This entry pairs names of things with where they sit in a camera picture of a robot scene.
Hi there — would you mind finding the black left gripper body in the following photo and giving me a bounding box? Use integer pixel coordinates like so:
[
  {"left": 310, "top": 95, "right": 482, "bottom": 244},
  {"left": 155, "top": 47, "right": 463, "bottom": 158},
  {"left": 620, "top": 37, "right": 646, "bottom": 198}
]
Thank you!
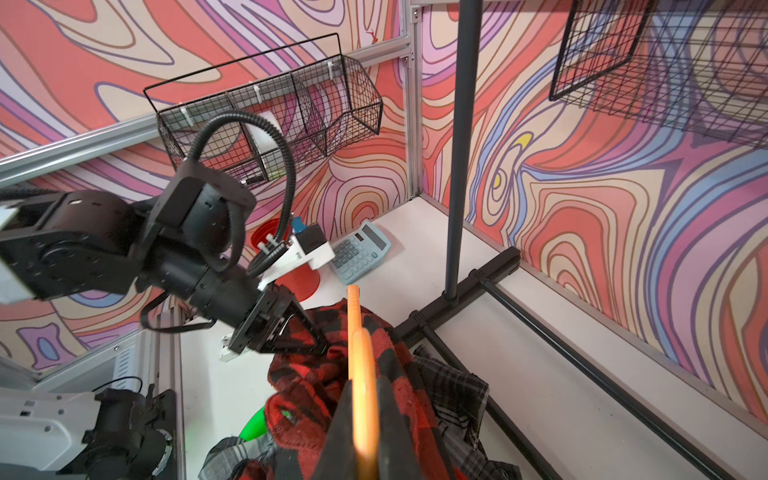
[{"left": 231, "top": 284, "right": 296, "bottom": 353}]

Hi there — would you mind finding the white clothespin on table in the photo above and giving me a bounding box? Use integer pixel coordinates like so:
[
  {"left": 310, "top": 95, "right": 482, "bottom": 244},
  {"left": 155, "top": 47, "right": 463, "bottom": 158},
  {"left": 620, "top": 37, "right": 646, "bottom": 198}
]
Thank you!
[{"left": 219, "top": 335, "right": 245, "bottom": 362}]

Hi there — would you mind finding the red plaid long-sleeve shirt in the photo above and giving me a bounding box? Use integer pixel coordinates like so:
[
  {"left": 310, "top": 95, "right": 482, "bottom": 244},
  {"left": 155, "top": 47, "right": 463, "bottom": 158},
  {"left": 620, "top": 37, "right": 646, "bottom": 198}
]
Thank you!
[{"left": 232, "top": 300, "right": 466, "bottom": 479}]

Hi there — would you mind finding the light blue desk calculator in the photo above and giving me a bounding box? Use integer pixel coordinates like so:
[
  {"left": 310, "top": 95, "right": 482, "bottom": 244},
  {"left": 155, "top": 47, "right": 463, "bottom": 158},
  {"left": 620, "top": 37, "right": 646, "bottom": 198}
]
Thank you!
[{"left": 331, "top": 220, "right": 391, "bottom": 285}]

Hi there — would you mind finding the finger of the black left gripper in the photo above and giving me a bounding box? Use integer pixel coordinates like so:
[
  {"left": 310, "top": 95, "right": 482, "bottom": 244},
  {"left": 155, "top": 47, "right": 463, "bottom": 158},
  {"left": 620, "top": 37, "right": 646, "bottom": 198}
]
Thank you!
[
  {"left": 263, "top": 323, "right": 329, "bottom": 355},
  {"left": 278, "top": 296, "right": 329, "bottom": 348}
]

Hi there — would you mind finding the black wire basket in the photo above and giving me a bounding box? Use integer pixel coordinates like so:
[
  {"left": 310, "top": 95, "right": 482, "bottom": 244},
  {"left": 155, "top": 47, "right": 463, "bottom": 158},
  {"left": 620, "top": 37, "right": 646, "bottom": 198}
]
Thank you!
[
  {"left": 549, "top": 1, "right": 767, "bottom": 148},
  {"left": 143, "top": 34, "right": 383, "bottom": 188}
]

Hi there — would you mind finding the rear black wire basket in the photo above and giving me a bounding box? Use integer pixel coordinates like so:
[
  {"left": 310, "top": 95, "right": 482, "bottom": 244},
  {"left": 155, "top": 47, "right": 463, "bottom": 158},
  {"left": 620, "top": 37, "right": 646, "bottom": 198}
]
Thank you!
[{"left": 549, "top": 1, "right": 767, "bottom": 148}]

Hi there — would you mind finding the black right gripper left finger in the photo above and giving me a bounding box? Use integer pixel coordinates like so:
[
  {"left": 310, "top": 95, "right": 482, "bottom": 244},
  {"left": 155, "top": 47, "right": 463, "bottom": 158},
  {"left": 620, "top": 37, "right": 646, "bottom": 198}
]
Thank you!
[{"left": 311, "top": 381, "right": 357, "bottom": 480}]

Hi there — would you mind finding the green plastic basket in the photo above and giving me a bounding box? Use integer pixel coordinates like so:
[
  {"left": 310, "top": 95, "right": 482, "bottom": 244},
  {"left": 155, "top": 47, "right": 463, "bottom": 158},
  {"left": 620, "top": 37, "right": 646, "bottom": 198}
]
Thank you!
[{"left": 239, "top": 407, "right": 268, "bottom": 442}]

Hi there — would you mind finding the red plastic cup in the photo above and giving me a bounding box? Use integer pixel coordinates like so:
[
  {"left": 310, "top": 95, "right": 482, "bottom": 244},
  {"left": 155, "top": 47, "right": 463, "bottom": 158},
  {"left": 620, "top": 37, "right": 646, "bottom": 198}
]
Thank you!
[{"left": 250, "top": 218, "right": 320, "bottom": 302}]

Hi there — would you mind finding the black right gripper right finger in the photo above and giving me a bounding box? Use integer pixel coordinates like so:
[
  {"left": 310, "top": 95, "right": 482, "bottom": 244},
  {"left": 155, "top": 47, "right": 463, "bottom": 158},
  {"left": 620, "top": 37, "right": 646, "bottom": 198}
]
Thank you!
[{"left": 376, "top": 377, "right": 424, "bottom": 480}]

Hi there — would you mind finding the grey tape roll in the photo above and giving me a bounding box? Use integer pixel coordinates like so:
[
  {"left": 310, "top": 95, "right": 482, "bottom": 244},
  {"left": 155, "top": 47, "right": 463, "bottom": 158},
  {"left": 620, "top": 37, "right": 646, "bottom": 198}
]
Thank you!
[{"left": 246, "top": 110, "right": 282, "bottom": 162}]

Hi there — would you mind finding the black clothes rack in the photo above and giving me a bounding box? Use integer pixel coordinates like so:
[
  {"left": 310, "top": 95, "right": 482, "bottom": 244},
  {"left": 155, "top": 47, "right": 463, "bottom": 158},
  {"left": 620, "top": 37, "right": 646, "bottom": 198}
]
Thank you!
[{"left": 396, "top": 1, "right": 735, "bottom": 479}]

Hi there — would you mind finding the orange hanger with red shirt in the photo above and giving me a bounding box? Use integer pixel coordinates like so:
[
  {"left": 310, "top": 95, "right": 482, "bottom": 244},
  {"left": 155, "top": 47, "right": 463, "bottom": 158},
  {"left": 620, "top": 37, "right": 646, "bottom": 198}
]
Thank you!
[{"left": 347, "top": 285, "right": 380, "bottom": 479}]

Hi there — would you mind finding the grey plaid long-sleeve shirt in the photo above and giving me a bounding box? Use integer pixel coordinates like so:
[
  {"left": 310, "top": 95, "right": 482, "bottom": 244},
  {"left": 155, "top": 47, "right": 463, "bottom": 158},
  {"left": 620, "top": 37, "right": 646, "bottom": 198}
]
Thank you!
[{"left": 198, "top": 346, "right": 522, "bottom": 479}]

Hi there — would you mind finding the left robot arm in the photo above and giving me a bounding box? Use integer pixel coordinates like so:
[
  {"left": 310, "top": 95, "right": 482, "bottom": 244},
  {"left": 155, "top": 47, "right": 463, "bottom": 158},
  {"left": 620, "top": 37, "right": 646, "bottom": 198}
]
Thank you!
[{"left": 1, "top": 110, "right": 328, "bottom": 479}]

